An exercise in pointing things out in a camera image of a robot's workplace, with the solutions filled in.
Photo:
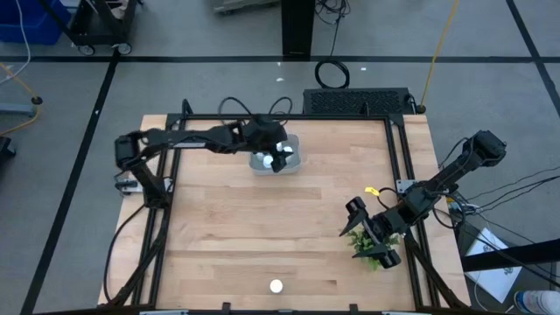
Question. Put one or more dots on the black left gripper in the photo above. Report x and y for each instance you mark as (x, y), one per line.
(262, 131)

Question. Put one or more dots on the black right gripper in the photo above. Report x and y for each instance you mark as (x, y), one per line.
(385, 225)

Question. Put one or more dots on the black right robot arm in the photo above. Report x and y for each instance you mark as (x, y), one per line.
(464, 164)

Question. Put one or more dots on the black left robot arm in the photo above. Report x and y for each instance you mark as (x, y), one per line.
(184, 137)

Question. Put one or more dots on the grey plastic basket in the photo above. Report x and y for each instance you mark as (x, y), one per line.
(295, 164)

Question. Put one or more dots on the green artificial plant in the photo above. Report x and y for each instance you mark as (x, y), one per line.
(359, 240)

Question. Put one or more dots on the black table edge clamp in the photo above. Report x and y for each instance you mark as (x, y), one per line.
(354, 309)
(226, 308)

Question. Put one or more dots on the black perforated computer case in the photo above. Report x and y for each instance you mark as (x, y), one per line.
(354, 101)

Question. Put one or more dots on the white printed paper sheet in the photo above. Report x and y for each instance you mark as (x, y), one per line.
(496, 271)

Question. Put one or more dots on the black floor bar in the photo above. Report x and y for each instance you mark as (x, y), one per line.
(512, 256)

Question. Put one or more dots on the person's shoe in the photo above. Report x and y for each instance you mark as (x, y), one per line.
(538, 303)

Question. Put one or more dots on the black wheeled cart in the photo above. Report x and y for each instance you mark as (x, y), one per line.
(102, 26)

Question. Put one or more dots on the blue plastic bin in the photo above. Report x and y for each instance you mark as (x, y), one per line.
(26, 22)

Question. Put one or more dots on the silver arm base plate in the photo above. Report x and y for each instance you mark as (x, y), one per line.
(403, 186)
(127, 186)

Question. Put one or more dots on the black metal table frame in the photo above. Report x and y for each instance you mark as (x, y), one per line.
(350, 116)

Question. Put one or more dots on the black vertical post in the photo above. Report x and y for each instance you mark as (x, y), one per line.
(297, 26)

